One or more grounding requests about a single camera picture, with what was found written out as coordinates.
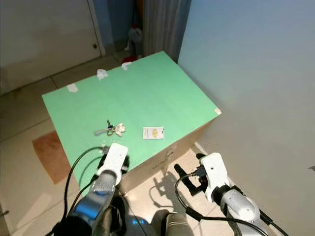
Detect key bunch with white charm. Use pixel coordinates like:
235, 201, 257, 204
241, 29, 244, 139
94, 119, 127, 137

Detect dark robot right leg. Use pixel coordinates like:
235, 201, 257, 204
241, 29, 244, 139
148, 210, 197, 236

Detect dark robot leg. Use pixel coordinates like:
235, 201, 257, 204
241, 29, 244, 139
118, 194, 151, 236
148, 210, 197, 236

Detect white card with yellow logo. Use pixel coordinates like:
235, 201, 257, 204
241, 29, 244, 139
142, 126, 164, 140

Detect brown floor mat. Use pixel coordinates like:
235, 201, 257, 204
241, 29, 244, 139
32, 131, 74, 185

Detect dark robot left leg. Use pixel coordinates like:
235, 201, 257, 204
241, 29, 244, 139
118, 194, 151, 236

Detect green-topped cardboard box table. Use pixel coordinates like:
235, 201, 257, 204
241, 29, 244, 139
42, 51, 222, 197

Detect grey curtain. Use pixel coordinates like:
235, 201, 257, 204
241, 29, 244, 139
143, 0, 192, 62

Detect white door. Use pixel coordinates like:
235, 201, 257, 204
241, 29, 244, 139
0, 0, 106, 94

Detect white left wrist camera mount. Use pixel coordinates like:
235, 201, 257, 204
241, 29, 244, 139
97, 143, 129, 174

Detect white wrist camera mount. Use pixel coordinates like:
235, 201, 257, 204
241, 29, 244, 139
199, 152, 230, 203
97, 143, 129, 174

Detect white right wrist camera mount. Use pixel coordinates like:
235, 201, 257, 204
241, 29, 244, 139
199, 152, 230, 203

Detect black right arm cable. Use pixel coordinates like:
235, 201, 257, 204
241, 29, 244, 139
175, 172, 288, 236

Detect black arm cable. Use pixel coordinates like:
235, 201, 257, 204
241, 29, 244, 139
175, 172, 288, 236
64, 145, 108, 217

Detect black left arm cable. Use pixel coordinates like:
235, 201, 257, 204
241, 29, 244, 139
64, 145, 108, 217

